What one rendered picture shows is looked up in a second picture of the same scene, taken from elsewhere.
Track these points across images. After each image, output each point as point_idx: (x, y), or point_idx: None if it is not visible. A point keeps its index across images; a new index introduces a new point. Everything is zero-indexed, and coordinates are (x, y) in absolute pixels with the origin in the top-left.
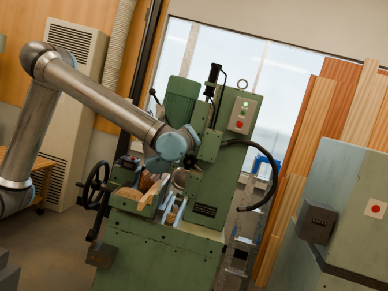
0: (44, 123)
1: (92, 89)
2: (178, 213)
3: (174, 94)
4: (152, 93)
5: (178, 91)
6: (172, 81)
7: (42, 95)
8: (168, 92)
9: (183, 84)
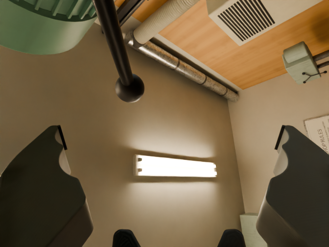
0: None
1: None
2: None
3: (46, 12)
4: (130, 94)
5: (21, 18)
6: (57, 46)
7: None
8: (83, 20)
9: (0, 32)
